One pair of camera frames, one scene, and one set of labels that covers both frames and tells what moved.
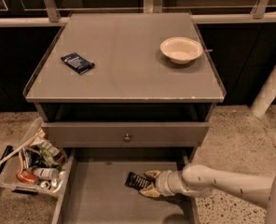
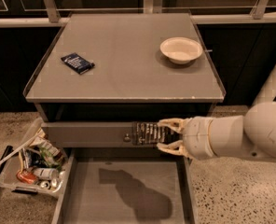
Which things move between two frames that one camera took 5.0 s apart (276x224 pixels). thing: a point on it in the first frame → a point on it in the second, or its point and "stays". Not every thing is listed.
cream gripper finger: [149, 191] → [176, 123]
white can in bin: [46, 174] stays
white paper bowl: [181, 49] stays
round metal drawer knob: [127, 138] stays
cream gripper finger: [152, 173] → [176, 147]
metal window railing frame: [47, 6] stays
